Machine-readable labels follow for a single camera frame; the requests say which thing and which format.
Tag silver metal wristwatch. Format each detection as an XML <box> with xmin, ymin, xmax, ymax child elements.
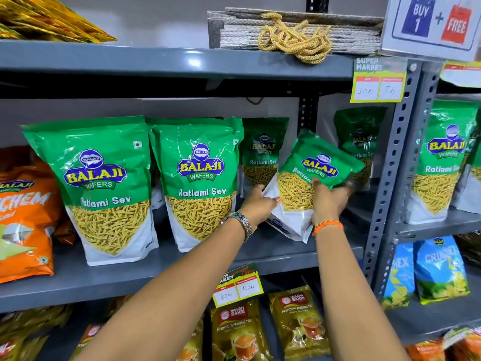
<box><xmin>220</xmin><ymin>211</ymin><xmax>253</xmax><ymax>243</ymax></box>

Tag stack of folded paper bags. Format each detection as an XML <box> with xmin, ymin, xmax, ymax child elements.
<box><xmin>207</xmin><ymin>7</ymin><xmax>385</xmax><ymax>56</ymax></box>

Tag orange thread bracelet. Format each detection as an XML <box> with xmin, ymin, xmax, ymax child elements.
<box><xmin>312</xmin><ymin>220</ymin><xmax>345</xmax><ymax>237</ymax></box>

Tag person's left forearm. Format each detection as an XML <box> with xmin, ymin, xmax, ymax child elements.
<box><xmin>75</xmin><ymin>219</ymin><xmax>246</xmax><ymax>361</ymax></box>

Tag blue snack packet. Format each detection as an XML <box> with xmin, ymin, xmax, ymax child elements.
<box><xmin>413</xmin><ymin>236</ymin><xmax>471</xmax><ymax>306</ymax></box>
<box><xmin>381</xmin><ymin>242</ymin><xmax>416</xmax><ymax>310</ymax></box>

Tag white promotion sign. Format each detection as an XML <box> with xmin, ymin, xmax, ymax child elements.
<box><xmin>380</xmin><ymin>0</ymin><xmax>481</xmax><ymax>63</ymax></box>

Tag small orange packet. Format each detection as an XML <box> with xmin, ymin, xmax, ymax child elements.
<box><xmin>406</xmin><ymin>339</ymin><xmax>448</xmax><ymax>361</ymax></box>
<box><xmin>443</xmin><ymin>327</ymin><xmax>481</xmax><ymax>361</ymax></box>

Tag yellow price tag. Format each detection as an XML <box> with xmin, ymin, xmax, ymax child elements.
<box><xmin>440</xmin><ymin>61</ymin><xmax>481</xmax><ymax>88</ymax></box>
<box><xmin>212</xmin><ymin>263</ymin><xmax>264</xmax><ymax>309</ymax></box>
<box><xmin>350</xmin><ymin>57</ymin><xmax>408</xmax><ymax>104</ymax></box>

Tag person's right hand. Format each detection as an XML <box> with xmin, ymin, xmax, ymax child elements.
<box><xmin>311</xmin><ymin>177</ymin><xmax>354</xmax><ymax>227</ymax></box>

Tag orange snack packet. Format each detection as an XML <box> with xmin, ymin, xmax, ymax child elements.
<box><xmin>0</xmin><ymin>165</ymin><xmax>63</xmax><ymax>285</ymax></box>

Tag olive tea packet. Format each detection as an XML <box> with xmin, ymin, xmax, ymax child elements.
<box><xmin>210</xmin><ymin>299</ymin><xmax>273</xmax><ymax>361</ymax></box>
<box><xmin>177</xmin><ymin>319</ymin><xmax>205</xmax><ymax>361</ymax></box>
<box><xmin>268</xmin><ymin>285</ymin><xmax>331</xmax><ymax>361</ymax></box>
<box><xmin>69</xmin><ymin>322</ymin><xmax>106</xmax><ymax>361</ymax></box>

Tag person's left hand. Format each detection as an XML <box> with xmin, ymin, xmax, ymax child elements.
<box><xmin>240</xmin><ymin>184</ymin><xmax>282</xmax><ymax>232</ymax></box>

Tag pile of gold packets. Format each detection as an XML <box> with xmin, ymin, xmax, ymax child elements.
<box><xmin>0</xmin><ymin>304</ymin><xmax>74</xmax><ymax>361</ymax></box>

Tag small green snack packet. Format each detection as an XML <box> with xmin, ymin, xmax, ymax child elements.
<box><xmin>237</xmin><ymin>117</ymin><xmax>290</xmax><ymax>200</ymax></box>
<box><xmin>262</xmin><ymin>128</ymin><xmax>366</xmax><ymax>244</ymax></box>
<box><xmin>334</xmin><ymin>106</ymin><xmax>388</xmax><ymax>192</ymax></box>

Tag grey metal shelf unit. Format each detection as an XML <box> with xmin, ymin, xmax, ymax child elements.
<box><xmin>0</xmin><ymin>39</ymin><xmax>423</xmax><ymax>361</ymax></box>
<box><xmin>372</xmin><ymin>62</ymin><xmax>481</xmax><ymax>346</ymax></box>

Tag gold rope bag handle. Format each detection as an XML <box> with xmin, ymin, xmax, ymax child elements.
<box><xmin>258</xmin><ymin>12</ymin><xmax>333</xmax><ymax>65</ymax></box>

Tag stack of gold foil packets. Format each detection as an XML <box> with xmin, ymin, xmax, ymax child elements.
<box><xmin>0</xmin><ymin>0</ymin><xmax>118</xmax><ymax>44</ymax></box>

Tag person's right forearm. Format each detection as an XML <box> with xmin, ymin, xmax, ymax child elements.
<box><xmin>315</xmin><ymin>225</ymin><xmax>411</xmax><ymax>361</ymax></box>

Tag large green snack packet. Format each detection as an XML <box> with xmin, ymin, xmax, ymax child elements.
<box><xmin>147</xmin><ymin>116</ymin><xmax>244</xmax><ymax>253</ymax></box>
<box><xmin>451</xmin><ymin>120</ymin><xmax>481</xmax><ymax>215</ymax></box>
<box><xmin>21</xmin><ymin>116</ymin><xmax>159</xmax><ymax>266</ymax></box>
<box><xmin>405</xmin><ymin>99</ymin><xmax>479</xmax><ymax>225</ymax></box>

